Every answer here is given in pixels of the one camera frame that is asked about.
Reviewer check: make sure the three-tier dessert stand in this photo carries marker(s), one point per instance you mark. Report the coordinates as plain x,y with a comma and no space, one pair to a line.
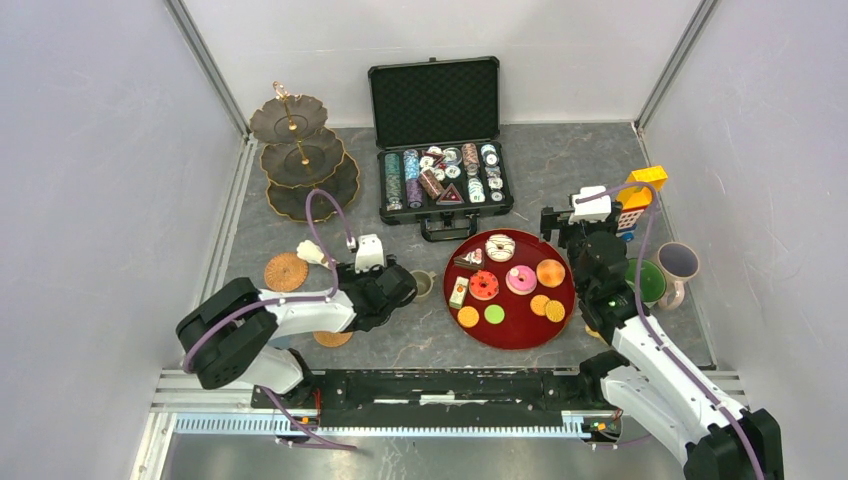
301,153

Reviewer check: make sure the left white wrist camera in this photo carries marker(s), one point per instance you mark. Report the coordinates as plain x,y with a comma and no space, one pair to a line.
369,253

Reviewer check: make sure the black poker chip case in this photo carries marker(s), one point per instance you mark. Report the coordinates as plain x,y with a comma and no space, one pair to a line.
439,104

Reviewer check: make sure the toy block tower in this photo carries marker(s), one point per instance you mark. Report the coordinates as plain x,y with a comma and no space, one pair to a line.
635,200

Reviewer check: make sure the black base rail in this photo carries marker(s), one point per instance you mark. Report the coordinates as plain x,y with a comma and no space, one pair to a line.
494,401

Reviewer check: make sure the red round tray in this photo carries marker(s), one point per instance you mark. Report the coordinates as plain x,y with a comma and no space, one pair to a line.
521,329

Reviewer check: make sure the green macaron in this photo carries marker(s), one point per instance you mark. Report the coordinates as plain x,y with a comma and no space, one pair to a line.
494,314

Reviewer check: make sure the small grey-green cup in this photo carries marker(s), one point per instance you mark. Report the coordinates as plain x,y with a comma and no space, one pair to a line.
425,281

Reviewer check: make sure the white rectangular pastry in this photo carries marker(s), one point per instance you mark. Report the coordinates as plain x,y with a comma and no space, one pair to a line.
458,292

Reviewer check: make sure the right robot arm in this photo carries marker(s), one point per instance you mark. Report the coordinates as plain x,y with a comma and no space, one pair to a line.
646,375

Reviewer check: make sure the woven coaster left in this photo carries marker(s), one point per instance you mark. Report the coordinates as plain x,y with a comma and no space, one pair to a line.
285,272

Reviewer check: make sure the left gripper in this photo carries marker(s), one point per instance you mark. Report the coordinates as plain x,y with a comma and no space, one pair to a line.
350,276

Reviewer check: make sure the orange waffle biscuit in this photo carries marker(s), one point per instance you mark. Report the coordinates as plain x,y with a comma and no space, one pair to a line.
554,311

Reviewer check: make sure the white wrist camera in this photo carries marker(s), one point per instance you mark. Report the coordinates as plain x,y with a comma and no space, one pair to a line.
369,253
593,210

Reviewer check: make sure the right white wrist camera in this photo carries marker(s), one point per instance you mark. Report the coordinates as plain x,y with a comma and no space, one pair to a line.
593,210

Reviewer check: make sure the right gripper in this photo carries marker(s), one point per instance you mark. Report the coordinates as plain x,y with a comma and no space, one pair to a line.
551,219

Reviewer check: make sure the orange peach bun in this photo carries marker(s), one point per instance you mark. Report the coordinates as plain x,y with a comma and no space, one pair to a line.
550,273

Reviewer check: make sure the red frosted donut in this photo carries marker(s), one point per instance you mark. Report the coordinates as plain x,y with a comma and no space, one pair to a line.
483,285

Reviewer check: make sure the chocolate cake slice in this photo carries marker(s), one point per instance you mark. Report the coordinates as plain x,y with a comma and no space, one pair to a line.
472,260

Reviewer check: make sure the yellow cup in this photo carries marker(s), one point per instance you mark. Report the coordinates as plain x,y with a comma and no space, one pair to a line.
592,332

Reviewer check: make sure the green bowl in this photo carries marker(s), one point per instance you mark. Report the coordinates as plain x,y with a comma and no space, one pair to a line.
652,281

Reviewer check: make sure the woven coaster front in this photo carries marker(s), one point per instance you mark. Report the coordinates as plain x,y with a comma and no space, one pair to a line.
332,339

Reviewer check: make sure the white striped donut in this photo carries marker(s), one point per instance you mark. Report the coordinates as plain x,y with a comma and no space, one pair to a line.
500,247

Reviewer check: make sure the pink frosted donut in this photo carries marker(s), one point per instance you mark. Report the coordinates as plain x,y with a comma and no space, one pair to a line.
521,280

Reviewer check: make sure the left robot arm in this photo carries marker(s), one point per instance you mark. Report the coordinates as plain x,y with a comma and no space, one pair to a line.
226,338

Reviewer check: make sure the orange round biscuit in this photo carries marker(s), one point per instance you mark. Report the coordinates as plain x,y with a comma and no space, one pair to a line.
538,304

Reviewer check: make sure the beige purple mug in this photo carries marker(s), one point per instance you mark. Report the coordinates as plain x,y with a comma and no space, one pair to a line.
679,264

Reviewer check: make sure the yellow round cookie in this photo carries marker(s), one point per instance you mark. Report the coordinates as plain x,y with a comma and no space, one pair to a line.
468,317

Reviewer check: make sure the woven coaster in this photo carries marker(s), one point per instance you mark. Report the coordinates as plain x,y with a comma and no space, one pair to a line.
285,272
332,339

